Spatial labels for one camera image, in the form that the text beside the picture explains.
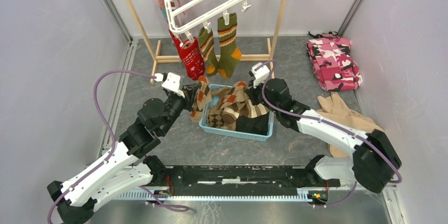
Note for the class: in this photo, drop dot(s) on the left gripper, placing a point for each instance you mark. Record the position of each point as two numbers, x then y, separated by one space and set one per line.
187 93

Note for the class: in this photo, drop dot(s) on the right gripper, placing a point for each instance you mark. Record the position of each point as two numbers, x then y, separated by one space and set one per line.
258 83

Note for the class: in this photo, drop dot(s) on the beige argyle sock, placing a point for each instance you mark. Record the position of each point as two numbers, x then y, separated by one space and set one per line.
226 111
202 98

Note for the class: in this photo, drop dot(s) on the green striped sock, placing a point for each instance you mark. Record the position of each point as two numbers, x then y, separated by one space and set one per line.
206 43
230 55

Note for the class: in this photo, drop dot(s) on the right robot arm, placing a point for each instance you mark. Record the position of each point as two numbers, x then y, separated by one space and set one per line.
371 158

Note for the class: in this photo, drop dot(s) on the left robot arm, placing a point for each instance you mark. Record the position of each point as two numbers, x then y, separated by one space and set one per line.
126 165

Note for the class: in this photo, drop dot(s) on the red snowflake sock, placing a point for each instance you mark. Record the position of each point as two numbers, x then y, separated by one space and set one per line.
192 58

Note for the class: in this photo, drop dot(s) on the light blue plastic basket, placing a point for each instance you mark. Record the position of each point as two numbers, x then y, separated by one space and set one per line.
231 133

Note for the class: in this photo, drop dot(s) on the black garment in basket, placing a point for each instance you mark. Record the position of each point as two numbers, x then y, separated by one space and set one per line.
258 125

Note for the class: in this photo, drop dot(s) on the pink camouflage bag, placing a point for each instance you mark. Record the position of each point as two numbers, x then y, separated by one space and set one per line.
333 66

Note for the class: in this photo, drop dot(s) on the beige cloth on floor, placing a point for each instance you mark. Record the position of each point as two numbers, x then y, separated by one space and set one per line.
334 108

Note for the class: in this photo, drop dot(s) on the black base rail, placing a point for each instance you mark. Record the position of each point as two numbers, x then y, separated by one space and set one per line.
231 180

